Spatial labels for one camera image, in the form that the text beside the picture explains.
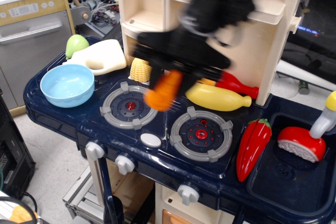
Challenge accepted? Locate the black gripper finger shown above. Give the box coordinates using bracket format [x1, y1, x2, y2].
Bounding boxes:
[178, 73, 199, 97]
[149, 65, 164, 89]

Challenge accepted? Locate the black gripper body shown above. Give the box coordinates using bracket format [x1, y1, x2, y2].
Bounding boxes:
[133, 25, 231, 80]

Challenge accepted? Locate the orange toy carrot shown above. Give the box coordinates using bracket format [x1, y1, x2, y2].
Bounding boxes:
[143, 70, 183, 112]

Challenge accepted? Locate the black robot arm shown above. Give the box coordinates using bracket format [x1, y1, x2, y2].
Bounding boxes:
[133, 0, 255, 95]

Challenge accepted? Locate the light blue plastic bowl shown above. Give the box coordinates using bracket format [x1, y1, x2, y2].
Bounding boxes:
[40, 64, 95, 108]

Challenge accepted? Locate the yellow toy corn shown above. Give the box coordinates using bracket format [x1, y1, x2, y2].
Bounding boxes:
[130, 58, 152, 82]

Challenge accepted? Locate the yellow toy banana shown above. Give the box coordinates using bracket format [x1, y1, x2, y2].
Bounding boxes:
[185, 83, 252, 112]

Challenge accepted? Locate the red toy ketchup bottle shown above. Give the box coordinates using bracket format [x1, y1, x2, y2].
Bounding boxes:
[199, 71, 259, 100]

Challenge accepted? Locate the left grey stove burner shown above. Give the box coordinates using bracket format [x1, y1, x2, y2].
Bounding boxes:
[100, 82, 157, 130]

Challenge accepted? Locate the grey stove burner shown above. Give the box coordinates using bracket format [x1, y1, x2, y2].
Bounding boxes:
[100, 82, 157, 130]
[170, 106, 233, 163]

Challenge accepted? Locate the cream toy milk jug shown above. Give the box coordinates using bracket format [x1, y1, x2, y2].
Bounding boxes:
[63, 39, 127, 76]

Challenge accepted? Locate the right grey stove burner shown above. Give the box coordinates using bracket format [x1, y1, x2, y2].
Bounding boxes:
[170, 106, 233, 163]

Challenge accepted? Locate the cream toy kitchen shelf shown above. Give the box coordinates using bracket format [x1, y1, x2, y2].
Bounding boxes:
[119, 0, 300, 105]

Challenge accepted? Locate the grey oval button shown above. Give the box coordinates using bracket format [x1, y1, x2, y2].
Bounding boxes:
[140, 133, 162, 148]

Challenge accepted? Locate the green toy pear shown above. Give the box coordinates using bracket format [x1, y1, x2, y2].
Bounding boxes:
[65, 34, 89, 60]

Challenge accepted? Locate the red toy chili pepper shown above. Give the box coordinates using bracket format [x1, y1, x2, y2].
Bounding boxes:
[236, 119, 272, 182]

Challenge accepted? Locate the middle grey stove knob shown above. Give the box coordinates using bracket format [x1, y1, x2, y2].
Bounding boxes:
[115, 155, 135, 175]

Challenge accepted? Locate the grey stove knob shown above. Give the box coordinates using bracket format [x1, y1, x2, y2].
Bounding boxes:
[177, 185, 200, 206]
[115, 155, 135, 175]
[85, 142, 105, 161]

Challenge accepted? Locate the left grey stove knob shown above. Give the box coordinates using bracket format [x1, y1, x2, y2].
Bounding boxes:
[85, 142, 105, 161]

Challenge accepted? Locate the right grey stove knob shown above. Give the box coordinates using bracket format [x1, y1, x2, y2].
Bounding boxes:
[177, 185, 200, 206]

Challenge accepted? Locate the navy toy kitchen counter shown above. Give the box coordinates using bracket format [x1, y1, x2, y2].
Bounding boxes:
[24, 54, 335, 223]

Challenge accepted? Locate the red toy meat slice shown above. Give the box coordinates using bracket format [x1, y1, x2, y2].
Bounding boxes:
[277, 126, 326, 163]

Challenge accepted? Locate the grey toy dishwasher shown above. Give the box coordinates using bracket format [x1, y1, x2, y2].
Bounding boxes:
[1, 0, 75, 110]

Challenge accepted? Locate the grey toy faucet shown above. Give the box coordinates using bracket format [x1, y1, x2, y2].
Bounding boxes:
[310, 91, 335, 138]

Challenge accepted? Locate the black computer case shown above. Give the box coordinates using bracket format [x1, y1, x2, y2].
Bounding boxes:
[1, 99, 36, 199]

